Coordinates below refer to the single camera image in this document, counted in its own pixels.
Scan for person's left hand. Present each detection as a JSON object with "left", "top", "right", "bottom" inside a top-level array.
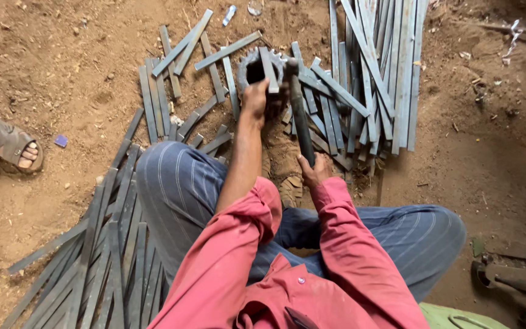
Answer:
[{"left": 240, "top": 77, "right": 287, "bottom": 129}]

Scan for person's right hand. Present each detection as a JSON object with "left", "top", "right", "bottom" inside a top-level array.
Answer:
[{"left": 296, "top": 152, "right": 335, "bottom": 189}]

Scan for dark metal hammer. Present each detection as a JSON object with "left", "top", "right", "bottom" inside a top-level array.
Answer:
[{"left": 283, "top": 57, "right": 317, "bottom": 168}]

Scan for short grey metal strip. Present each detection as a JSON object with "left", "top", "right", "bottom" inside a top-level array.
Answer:
[{"left": 259, "top": 46, "right": 281, "bottom": 94}]

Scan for scattered short metal strips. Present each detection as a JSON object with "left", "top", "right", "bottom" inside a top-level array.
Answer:
[{"left": 138, "top": 8, "right": 264, "bottom": 154}]

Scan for tan treaded sandal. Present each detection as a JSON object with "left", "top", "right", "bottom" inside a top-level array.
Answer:
[{"left": 279, "top": 175, "right": 305, "bottom": 209}]

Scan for heap of long metal strips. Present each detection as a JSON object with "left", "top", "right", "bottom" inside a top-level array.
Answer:
[{"left": 282, "top": 0, "right": 429, "bottom": 176}]

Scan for blue striped trousers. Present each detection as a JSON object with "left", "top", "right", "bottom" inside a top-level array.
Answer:
[{"left": 135, "top": 141, "right": 467, "bottom": 303}]

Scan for red shirt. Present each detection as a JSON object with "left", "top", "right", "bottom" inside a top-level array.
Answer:
[{"left": 146, "top": 176, "right": 430, "bottom": 329}]

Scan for pile of dark metal strips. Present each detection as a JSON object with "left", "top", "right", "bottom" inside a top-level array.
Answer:
[{"left": 0, "top": 107, "right": 234, "bottom": 329}]

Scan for white plastic shred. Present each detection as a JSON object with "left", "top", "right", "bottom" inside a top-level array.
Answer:
[{"left": 502, "top": 18, "right": 524, "bottom": 67}]

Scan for thin rusty metal rod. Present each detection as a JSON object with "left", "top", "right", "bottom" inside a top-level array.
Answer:
[{"left": 466, "top": 20, "right": 526, "bottom": 38}]

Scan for brown leather sandal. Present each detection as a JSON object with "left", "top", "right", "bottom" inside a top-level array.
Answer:
[{"left": 0, "top": 119, "right": 44, "bottom": 174}]

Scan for green metal container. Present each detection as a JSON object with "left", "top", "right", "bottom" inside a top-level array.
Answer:
[{"left": 419, "top": 302, "right": 511, "bottom": 329}]

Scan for rusty metal machine part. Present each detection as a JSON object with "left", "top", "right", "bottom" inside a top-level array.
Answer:
[{"left": 470, "top": 253, "right": 526, "bottom": 329}]

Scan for toothed steel gear ring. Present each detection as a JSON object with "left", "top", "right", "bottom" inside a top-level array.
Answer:
[{"left": 236, "top": 47, "right": 291, "bottom": 120}]

